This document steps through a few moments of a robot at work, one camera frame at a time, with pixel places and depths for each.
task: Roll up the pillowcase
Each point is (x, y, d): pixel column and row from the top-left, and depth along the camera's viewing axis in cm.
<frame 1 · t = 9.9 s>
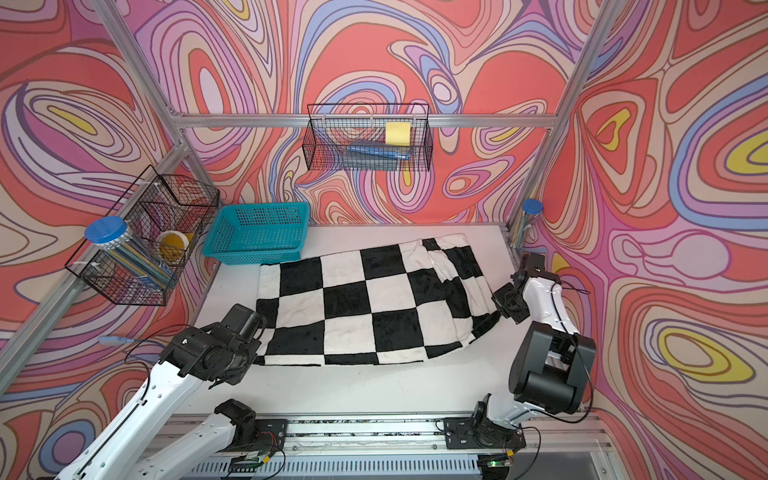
left hand: (259, 352, 73), fingers closed
right hand: (500, 313, 87), fingers closed
black white checkered pillowcase: (373, 305, 98), point 2 cm above the table
teal plastic basket: (261, 233, 121), on the table

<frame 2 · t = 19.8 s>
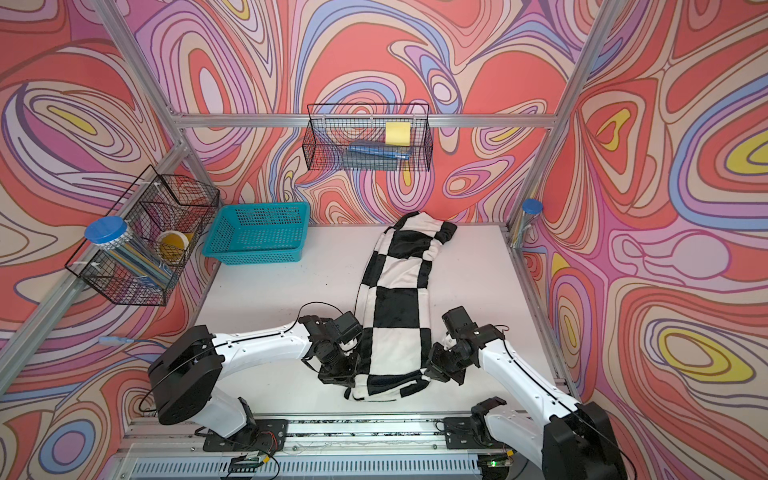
left hand: (360, 387, 78), fingers closed
right hand: (427, 381, 78), fingers closed
black white checkered pillowcase: (394, 330, 92), point 2 cm above the table
the other named things where they were.

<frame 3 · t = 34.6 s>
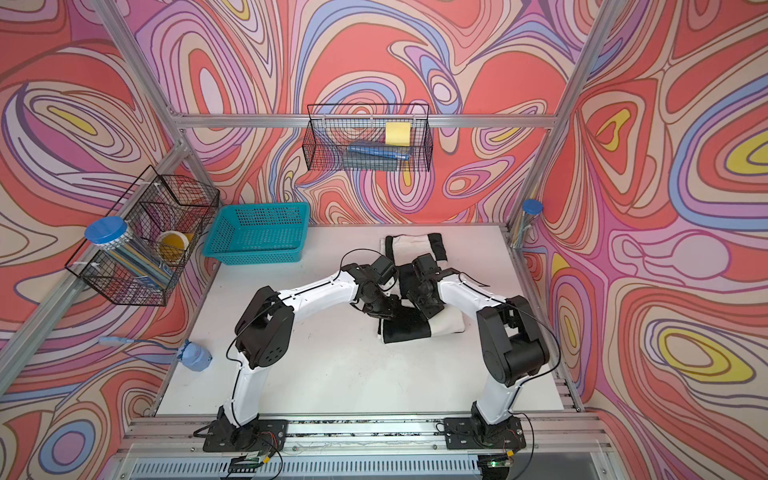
left hand: (398, 317, 89), fingers closed
right hand: (414, 310, 93), fingers open
black white checkered pillowcase: (409, 322, 86), point 9 cm above the table
the other named things where they were.

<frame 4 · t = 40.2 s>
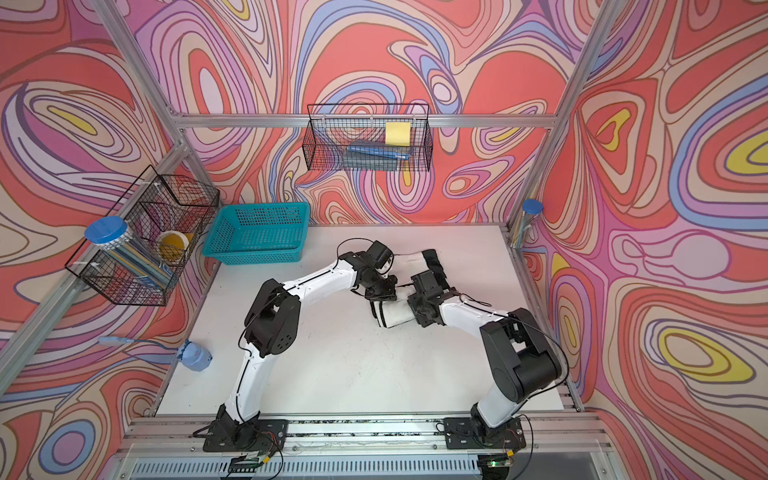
left hand: (400, 297, 93), fingers closed
right hand: (412, 310, 94), fingers open
black white checkered pillowcase: (395, 312, 90), point 8 cm above the table
the other named things where they were.

